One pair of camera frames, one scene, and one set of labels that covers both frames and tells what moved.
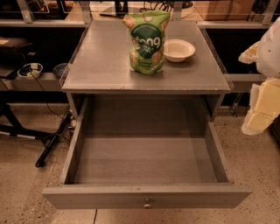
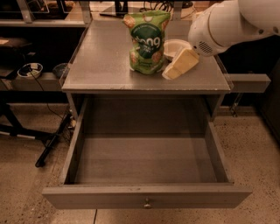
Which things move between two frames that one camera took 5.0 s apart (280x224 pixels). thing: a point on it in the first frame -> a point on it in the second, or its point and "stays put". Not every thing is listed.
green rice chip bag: x=146 y=34 stays put
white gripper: x=270 y=55 -> x=201 y=35
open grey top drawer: x=146 y=152 stays put
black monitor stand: x=121 y=9 stays put
